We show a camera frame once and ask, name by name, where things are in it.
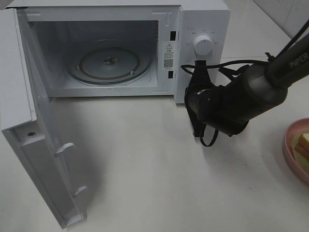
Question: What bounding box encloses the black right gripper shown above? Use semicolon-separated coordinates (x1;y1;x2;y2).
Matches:
185;60;211;138

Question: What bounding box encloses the pink plate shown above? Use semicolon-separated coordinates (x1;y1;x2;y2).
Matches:
282;118;309;186

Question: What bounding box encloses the toast sandwich with ham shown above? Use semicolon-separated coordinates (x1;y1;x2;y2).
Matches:
291;132;309;173

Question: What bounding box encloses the white microwave door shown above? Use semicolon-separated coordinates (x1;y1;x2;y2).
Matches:
0;8;85;228

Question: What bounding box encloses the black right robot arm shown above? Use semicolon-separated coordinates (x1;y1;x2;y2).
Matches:
181;24;309;139

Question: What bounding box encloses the upper white power knob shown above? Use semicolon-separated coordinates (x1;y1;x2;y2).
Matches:
193;34;213;56

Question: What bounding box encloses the white warning label sticker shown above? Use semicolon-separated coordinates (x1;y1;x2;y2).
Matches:
162;41;177;70

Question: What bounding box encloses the glass microwave turntable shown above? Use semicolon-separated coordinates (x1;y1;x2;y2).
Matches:
65;39;156;85

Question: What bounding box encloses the white microwave oven body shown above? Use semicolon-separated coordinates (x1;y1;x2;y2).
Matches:
4;5;230;103

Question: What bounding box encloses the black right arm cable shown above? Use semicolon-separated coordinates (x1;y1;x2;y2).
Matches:
180;4;309;147

